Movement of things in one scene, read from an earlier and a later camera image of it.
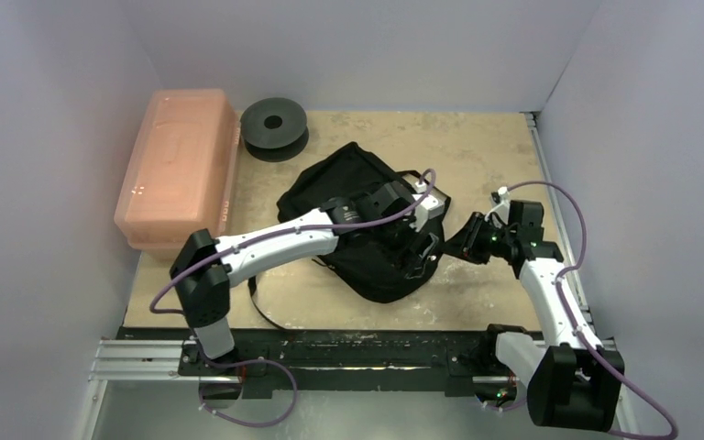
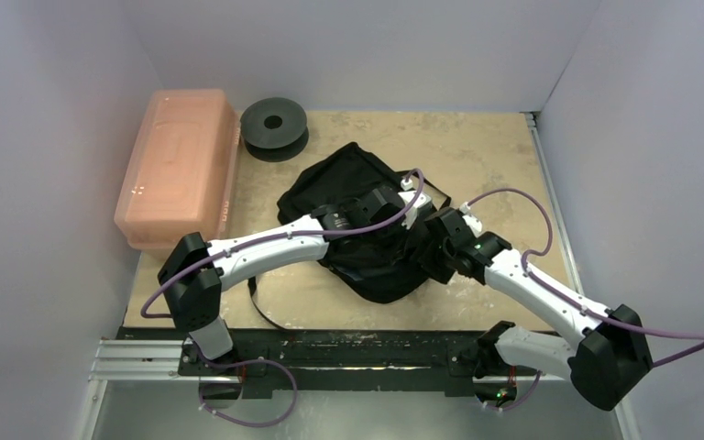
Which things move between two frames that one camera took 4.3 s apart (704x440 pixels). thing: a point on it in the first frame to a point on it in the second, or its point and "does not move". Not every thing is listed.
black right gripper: [472, 235] to [432, 250]
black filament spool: [273, 129] does not move
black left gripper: [418, 270] does not move
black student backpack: [389, 223] does not move
